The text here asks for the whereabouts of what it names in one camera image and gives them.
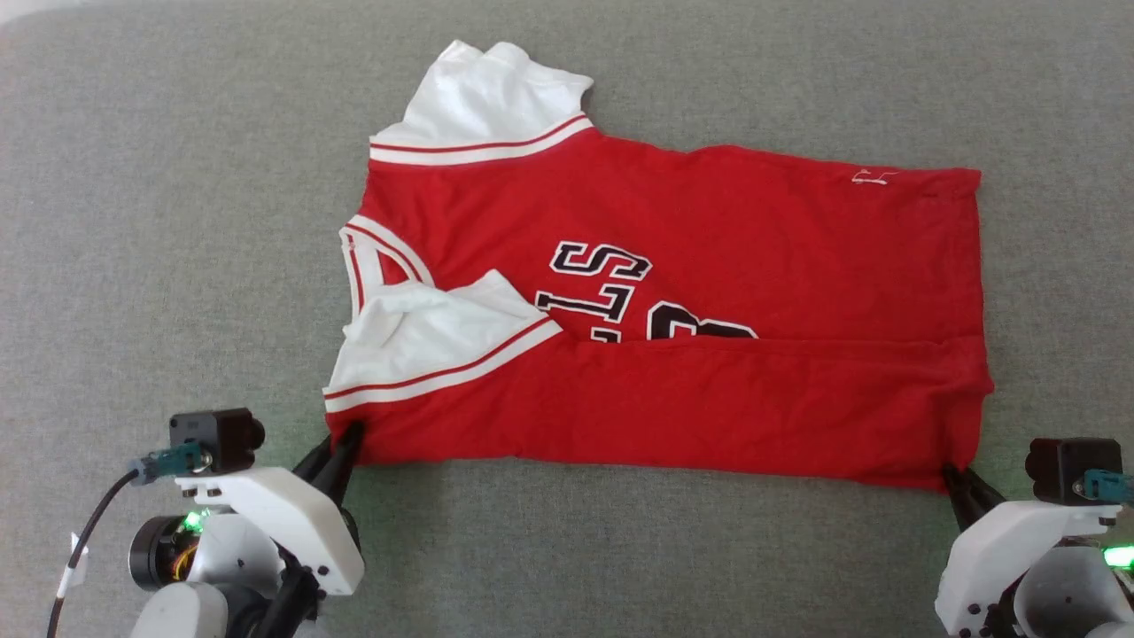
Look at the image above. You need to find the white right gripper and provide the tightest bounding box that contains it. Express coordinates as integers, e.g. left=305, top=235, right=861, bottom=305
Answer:
left=934, top=463, right=1122, bottom=638

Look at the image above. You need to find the grey fabric sofa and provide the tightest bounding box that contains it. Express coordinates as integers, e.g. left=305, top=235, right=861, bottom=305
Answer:
left=0, top=0, right=1134, bottom=638

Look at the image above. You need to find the teal left cable connector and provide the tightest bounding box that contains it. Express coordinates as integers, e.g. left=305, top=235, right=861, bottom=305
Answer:
left=128, top=442, right=214, bottom=486

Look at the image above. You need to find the teal cable connector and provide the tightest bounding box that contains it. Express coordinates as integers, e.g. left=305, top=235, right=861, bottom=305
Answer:
left=128, top=442, right=214, bottom=486
left=1073, top=469, right=1134, bottom=508

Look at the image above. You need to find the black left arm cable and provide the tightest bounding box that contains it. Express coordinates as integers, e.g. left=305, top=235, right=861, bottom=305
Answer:
left=46, top=469, right=143, bottom=638

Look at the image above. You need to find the red and white basketball jersey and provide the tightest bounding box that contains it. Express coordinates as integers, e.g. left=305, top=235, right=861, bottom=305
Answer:
left=321, top=39, right=996, bottom=494

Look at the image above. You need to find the teal right cable connector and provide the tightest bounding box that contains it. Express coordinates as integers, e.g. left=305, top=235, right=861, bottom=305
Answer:
left=1073, top=469, right=1134, bottom=508

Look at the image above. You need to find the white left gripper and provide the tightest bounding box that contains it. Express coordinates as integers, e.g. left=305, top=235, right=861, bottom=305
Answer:
left=175, top=421, right=367, bottom=597

